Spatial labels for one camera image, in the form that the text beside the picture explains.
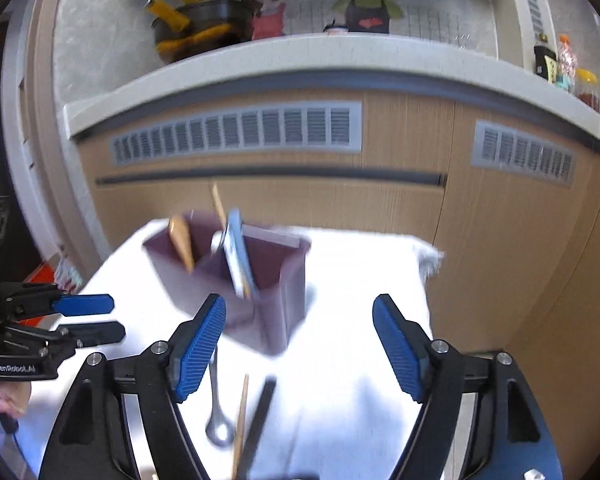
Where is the small metal spoon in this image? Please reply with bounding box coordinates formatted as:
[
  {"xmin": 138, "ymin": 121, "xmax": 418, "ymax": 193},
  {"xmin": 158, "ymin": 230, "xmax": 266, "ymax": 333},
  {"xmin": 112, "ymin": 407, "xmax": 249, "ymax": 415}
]
[{"xmin": 206, "ymin": 350, "xmax": 236, "ymax": 448}]

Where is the wooden spoon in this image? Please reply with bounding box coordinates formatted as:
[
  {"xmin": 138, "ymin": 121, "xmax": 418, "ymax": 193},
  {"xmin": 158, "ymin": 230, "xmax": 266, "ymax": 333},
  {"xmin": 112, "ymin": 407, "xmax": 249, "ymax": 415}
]
[{"xmin": 168, "ymin": 216, "xmax": 195, "ymax": 274}]

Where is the black long spoon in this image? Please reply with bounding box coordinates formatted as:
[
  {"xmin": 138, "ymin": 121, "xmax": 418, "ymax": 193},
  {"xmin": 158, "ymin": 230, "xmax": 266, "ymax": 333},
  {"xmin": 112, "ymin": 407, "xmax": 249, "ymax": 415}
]
[{"xmin": 236, "ymin": 377, "xmax": 277, "ymax": 479}]

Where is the person's left hand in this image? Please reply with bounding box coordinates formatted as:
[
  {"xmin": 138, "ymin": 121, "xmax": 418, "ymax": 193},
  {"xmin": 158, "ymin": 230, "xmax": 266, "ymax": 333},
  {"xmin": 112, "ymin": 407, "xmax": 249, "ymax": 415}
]
[{"xmin": 0, "ymin": 382, "xmax": 32, "ymax": 418}]

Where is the red floor mat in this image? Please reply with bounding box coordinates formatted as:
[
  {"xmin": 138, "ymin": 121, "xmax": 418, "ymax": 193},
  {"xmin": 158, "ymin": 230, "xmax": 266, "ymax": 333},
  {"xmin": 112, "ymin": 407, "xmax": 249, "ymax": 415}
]
[{"xmin": 14, "ymin": 257, "xmax": 84, "ymax": 327}]

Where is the white table cloth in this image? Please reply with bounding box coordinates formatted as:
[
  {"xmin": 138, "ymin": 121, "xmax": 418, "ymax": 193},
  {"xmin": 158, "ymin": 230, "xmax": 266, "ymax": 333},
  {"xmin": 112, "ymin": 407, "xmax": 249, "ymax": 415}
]
[{"xmin": 16, "ymin": 220, "xmax": 443, "ymax": 479}]

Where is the maroon plastic utensil holder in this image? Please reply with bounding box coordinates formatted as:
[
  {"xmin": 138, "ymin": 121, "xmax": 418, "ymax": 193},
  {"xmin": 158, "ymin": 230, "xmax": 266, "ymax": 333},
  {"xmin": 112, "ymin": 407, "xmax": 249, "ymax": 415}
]
[{"xmin": 144, "ymin": 210, "xmax": 311, "ymax": 356}]

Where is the small silver vent grille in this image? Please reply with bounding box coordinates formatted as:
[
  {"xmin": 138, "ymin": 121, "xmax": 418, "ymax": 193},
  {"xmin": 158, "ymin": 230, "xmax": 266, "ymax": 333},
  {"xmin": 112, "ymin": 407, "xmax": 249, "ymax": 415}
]
[{"xmin": 471, "ymin": 120, "xmax": 577, "ymax": 186}]

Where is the black yellow cooking pot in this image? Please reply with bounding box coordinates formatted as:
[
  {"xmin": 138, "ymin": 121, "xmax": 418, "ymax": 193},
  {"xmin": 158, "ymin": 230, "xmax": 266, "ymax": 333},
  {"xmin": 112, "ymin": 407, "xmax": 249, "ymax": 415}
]
[{"xmin": 144, "ymin": 0, "xmax": 253, "ymax": 64}]

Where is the large silver vent grille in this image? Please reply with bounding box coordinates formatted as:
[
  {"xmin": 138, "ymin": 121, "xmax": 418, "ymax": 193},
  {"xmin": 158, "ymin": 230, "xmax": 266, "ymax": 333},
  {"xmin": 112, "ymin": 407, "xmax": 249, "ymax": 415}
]
[{"xmin": 109, "ymin": 101, "xmax": 363, "ymax": 167}]

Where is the yellow lid chili jar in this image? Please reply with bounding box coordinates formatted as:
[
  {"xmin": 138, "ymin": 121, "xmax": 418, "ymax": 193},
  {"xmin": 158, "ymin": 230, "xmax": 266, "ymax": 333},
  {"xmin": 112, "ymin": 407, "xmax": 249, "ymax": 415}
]
[{"xmin": 576, "ymin": 68, "xmax": 600, "ymax": 112}]

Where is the dark soy sauce bottle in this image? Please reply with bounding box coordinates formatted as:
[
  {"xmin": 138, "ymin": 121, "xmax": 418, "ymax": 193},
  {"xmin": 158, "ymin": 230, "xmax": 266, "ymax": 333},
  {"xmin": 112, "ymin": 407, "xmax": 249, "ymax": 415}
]
[{"xmin": 533, "ymin": 32, "xmax": 557, "ymax": 84}]

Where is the orange cap clear bottle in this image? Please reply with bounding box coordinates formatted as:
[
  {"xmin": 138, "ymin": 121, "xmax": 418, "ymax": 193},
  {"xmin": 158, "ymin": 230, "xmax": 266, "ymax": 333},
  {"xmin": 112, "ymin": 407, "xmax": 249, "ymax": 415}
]
[{"xmin": 556, "ymin": 34, "xmax": 578, "ymax": 94}]

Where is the red lidded jar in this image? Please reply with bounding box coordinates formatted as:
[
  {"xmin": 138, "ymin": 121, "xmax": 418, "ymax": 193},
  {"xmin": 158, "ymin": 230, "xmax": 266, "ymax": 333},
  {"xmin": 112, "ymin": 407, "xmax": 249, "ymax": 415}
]
[{"xmin": 323, "ymin": 21, "xmax": 349, "ymax": 35}]

